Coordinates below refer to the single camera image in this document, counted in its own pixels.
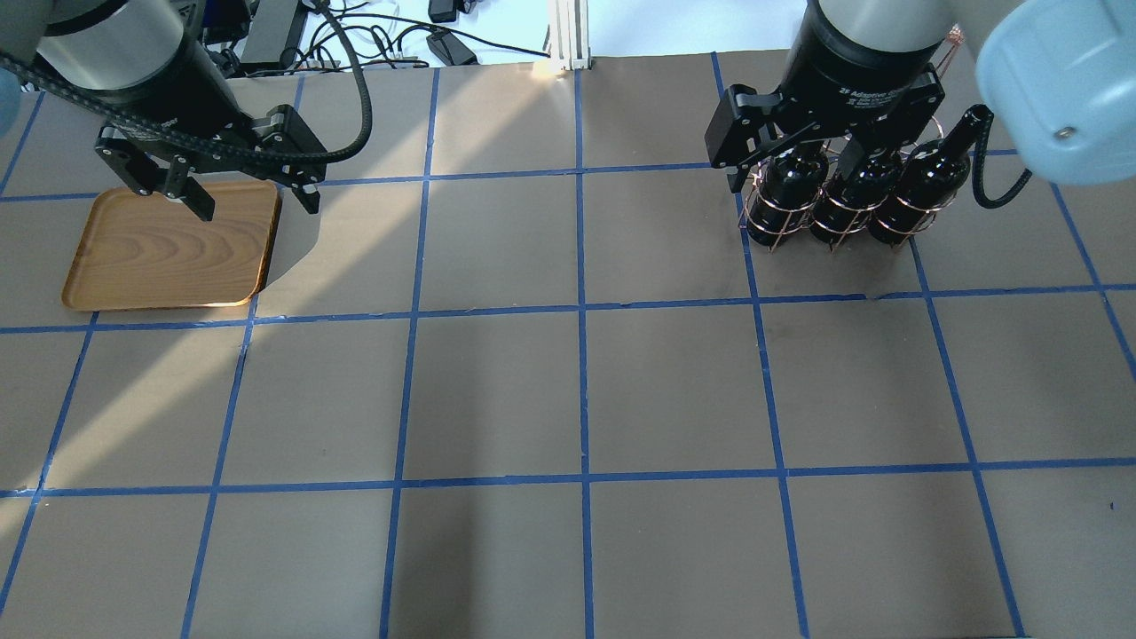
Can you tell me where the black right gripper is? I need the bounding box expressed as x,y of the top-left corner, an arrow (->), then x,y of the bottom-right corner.
705,18 -> 944,194

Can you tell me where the copper wire bottle basket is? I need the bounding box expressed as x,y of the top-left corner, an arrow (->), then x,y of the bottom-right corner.
733,27 -> 968,254

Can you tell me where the black power adapter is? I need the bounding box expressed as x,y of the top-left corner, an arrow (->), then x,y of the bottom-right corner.
425,31 -> 479,67

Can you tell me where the wooden tray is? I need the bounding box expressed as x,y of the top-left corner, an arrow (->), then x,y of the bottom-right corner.
60,179 -> 281,312

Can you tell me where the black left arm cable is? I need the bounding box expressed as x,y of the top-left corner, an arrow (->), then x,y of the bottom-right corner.
0,0 -> 374,174

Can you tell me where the aluminium frame post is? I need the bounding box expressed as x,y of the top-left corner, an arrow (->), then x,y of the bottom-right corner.
548,0 -> 593,70

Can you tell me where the dark wine bottle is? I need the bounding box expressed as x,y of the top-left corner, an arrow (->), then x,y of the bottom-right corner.
809,149 -> 902,251
746,141 -> 829,250
868,103 -> 993,247

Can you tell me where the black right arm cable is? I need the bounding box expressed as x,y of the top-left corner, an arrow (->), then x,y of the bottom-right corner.
970,106 -> 1035,210

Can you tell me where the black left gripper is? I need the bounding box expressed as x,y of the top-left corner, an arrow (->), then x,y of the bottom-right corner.
97,35 -> 327,223

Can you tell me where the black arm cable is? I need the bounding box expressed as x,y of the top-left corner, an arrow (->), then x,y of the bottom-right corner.
0,0 -> 374,174
970,106 -> 1035,210

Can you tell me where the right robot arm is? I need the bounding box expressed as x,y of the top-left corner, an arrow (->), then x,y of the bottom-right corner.
705,1 -> 1135,185

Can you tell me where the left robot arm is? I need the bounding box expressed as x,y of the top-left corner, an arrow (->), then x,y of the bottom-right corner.
3,1 -> 327,222

